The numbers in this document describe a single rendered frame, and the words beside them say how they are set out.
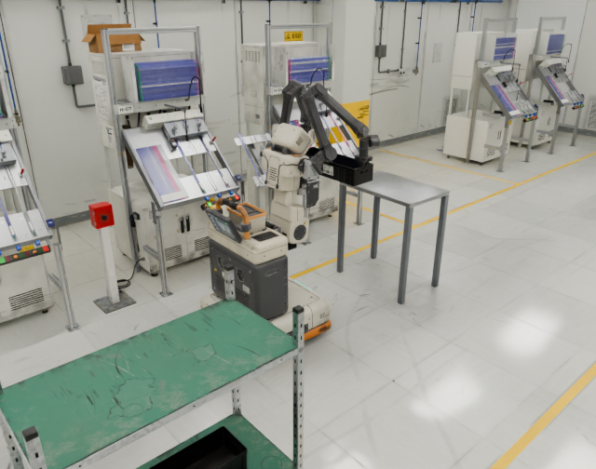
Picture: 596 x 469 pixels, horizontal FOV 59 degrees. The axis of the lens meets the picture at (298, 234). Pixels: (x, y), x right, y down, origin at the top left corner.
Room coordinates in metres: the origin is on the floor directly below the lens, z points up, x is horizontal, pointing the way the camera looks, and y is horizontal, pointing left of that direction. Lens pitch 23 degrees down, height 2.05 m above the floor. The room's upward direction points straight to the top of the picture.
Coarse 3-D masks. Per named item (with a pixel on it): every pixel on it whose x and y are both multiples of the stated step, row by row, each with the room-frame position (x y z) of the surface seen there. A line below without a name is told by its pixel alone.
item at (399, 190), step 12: (372, 180) 3.95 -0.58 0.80; (384, 180) 3.95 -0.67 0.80; (396, 180) 3.95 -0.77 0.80; (408, 180) 3.95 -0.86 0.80; (372, 192) 3.67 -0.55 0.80; (384, 192) 3.66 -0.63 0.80; (396, 192) 3.66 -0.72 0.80; (408, 192) 3.66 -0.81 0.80; (420, 192) 3.66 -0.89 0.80; (432, 192) 3.66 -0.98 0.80; (444, 192) 3.66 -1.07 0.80; (408, 204) 3.42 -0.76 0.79; (420, 204) 3.48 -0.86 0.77; (444, 204) 3.67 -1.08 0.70; (372, 216) 4.20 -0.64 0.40; (408, 216) 3.41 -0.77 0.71; (444, 216) 3.68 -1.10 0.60; (372, 228) 4.20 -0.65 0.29; (408, 228) 3.41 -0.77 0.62; (444, 228) 3.69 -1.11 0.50; (372, 240) 4.19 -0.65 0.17; (408, 240) 3.41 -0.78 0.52; (372, 252) 4.18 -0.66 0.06; (408, 252) 3.42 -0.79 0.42; (432, 276) 3.69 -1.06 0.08
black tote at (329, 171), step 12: (336, 156) 3.50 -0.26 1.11; (348, 156) 3.41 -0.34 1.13; (324, 168) 3.34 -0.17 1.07; (336, 168) 3.26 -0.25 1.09; (348, 168) 3.17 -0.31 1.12; (360, 168) 3.17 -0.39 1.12; (372, 168) 3.24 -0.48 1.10; (336, 180) 3.26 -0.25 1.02; (348, 180) 3.17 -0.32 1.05; (360, 180) 3.18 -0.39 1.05
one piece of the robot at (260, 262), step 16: (240, 208) 2.80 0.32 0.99; (208, 224) 3.06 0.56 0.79; (272, 224) 3.02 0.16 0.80; (224, 240) 2.91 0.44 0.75; (256, 240) 2.76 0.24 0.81; (272, 240) 2.77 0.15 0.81; (224, 256) 2.92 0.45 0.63; (240, 256) 2.82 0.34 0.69; (256, 256) 2.68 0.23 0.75; (272, 256) 2.75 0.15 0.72; (240, 272) 2.81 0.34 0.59; (256, 272) 2.68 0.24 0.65; (272, 272) 2.76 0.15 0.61; (224, 288) 2.94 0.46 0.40; (240, 288) 2.80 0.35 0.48; (256, 288) 2.68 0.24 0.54; (272, 288) 2.74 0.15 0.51; (256, 304) 2.68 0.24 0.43; (272, 304) 2.74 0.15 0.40; (288, 304) 2.81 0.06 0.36
